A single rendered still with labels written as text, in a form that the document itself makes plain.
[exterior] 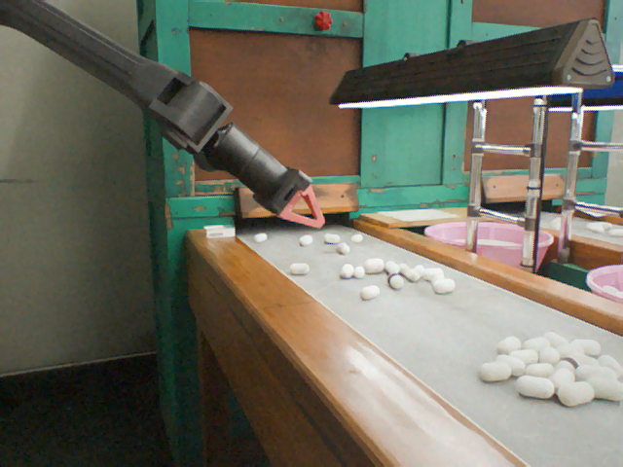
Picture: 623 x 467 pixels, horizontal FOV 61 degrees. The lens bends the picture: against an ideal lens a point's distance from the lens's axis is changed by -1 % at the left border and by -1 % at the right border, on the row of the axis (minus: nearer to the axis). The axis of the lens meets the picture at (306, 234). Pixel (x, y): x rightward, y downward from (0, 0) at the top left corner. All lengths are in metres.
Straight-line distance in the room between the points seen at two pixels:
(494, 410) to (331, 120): 0.95
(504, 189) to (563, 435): 1.12
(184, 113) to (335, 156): 0.70
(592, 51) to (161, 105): 0.51
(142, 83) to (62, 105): 1.33
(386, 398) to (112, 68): 0.54
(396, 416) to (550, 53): 0.43
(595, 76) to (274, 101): 0.80
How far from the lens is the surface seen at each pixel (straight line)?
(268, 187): 0.75
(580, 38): 0.66
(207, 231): 1.15
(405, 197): 1.45
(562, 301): 0.83
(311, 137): 1.33
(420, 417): 0.47
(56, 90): 2.08
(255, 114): 1.29
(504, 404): 0.56
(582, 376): 0.61
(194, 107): 0.72
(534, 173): 0.94
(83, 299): 2.17
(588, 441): 0.53
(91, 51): 0.80
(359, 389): 0.50
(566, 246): 1.23
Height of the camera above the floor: 1.00
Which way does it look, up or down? 11 degrees down
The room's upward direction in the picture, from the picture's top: straight up
